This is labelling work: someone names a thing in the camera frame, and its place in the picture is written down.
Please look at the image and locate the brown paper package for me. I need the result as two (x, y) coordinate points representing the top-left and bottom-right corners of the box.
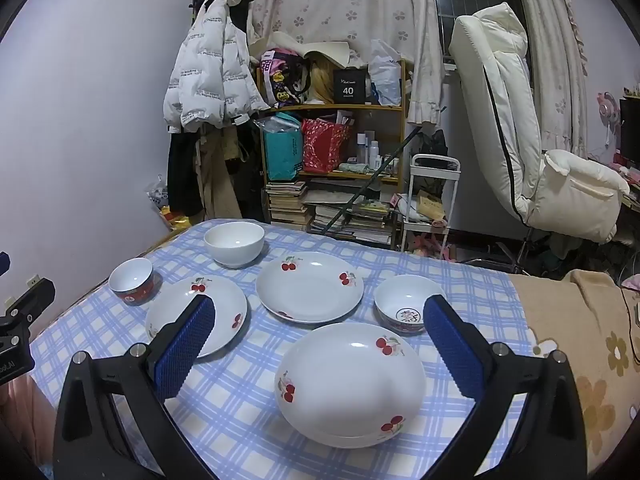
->
(417, 190), (446, 222)

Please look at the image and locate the pink desk fan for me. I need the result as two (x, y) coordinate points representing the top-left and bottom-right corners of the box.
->
(595, 91), (624, 149)

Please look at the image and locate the white padded recliner chair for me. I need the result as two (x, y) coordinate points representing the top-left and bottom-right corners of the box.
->
(448, 2), (632, 244)

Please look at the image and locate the white plastic bag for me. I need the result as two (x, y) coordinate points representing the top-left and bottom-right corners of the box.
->
(368, 39), (404, 107)

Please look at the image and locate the floral bowl with red character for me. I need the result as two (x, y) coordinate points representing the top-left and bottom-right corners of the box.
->
(374, 275), (447, 336)

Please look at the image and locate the teal paper bag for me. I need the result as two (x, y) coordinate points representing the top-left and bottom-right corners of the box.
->
(262, 115), (305, 182)

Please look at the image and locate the wooden shelf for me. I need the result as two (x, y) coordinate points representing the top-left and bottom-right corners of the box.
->
(256, 59), (407, 241)

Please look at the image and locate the person's pink clothing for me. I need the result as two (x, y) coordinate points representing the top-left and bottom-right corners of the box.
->
(0, 375), (57, 467)

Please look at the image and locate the stack of old books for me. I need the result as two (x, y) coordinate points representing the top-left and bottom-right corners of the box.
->
(265, 180), (311, 232)

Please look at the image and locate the white metal cart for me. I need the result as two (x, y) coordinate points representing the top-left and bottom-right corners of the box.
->
(400, 154), (461, 256)

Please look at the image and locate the purple cartoon print bag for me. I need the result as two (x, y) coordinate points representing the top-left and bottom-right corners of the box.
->
(260, 49), (313, 108)

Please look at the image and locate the beige hanging garment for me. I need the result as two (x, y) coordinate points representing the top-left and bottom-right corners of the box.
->
(195, 127), (244, 222)

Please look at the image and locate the brown floral blanket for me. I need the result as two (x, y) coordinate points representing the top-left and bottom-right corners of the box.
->
(509, 269), (640, 476)

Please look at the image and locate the beige foam sheet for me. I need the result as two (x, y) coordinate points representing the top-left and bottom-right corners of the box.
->
(270, 31), (352, 69)

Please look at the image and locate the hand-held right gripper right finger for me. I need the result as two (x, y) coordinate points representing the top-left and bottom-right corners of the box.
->
(423, 295), (588, 480)

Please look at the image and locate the black cable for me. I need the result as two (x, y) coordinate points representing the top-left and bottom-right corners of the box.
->
(619, 285), (640, 363)

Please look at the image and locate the small red bowl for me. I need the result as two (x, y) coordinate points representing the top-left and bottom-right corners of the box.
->
(108, 258), (155, 306)

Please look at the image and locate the black monitor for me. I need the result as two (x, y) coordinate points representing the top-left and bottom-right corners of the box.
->
(619, 97), (640, 159)

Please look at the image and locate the red gift bag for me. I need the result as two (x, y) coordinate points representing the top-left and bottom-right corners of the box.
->
(301, 119), (351, 174)

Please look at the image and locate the white puffer jacket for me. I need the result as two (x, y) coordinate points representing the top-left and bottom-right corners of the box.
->
(163, 0), (271, 133)

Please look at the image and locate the blue checked bed sheet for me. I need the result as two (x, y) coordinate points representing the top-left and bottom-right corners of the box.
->
(30, 218), (538, 480)

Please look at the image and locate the group of cosmetic bottles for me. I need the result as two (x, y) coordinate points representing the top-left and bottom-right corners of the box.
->
(356, 130), (401, 172)

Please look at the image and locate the white cherry print plate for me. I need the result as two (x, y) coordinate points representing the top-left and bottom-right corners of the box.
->
(256, 252), (364, 324)
(145, 276), (248, 359)
(274, 323), (426, 449)

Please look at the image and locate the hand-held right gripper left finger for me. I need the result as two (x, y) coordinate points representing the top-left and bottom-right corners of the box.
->
(52, 294), (217, 480)

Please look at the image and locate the white floral curtain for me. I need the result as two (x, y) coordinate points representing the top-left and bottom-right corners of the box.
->
(510, 0), (590, 152)
(250, 0), (447, 126)

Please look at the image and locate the plain white bowl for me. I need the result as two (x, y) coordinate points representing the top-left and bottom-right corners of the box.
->
(203, 221), (265, 268)

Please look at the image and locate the pile of snack packets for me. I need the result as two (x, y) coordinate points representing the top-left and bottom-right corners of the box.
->
(147, 175), (190, 234)

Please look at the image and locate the pile of magazines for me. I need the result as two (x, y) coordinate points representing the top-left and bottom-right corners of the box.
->
(305, 190), (397, 247)

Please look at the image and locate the dark green pole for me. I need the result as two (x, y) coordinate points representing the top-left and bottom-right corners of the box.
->
(320, 127), (424, 235)

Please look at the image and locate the black hanging garment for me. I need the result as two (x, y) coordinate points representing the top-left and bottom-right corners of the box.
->
(166, 127), (207, 217)

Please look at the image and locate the black cardboard box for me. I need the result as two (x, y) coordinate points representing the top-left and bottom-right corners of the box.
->
(333, 67), (370, 105)

